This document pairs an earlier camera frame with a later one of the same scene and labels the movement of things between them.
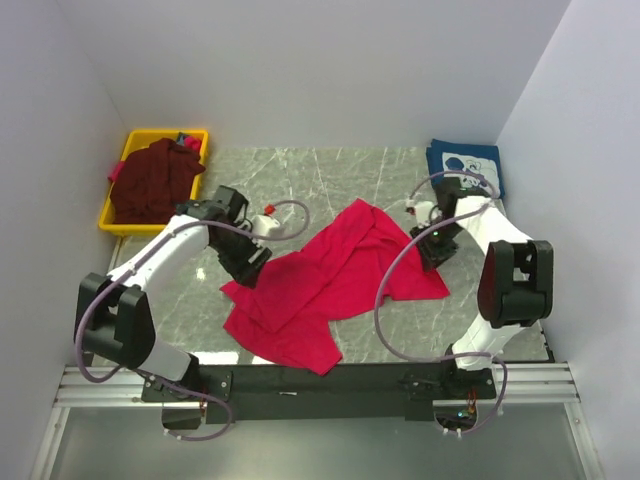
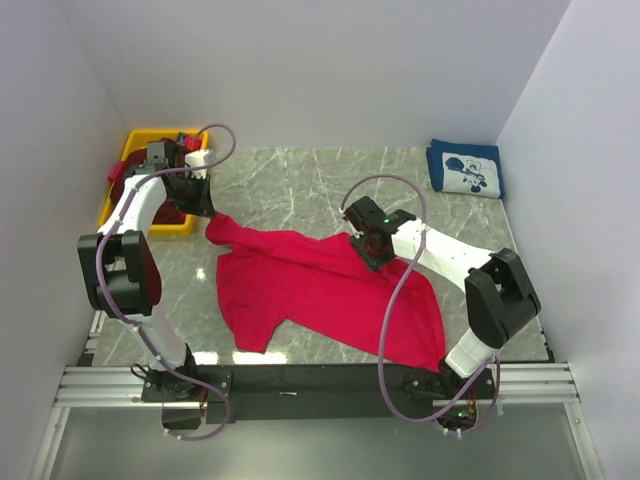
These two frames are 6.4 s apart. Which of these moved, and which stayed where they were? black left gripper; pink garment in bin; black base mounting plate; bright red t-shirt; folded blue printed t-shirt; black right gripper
Moved: black right gripper; bright red t-shirt; black left gripper
Stayed: folded blue printed t-shirt; black base mounting plate; pink garment in bin
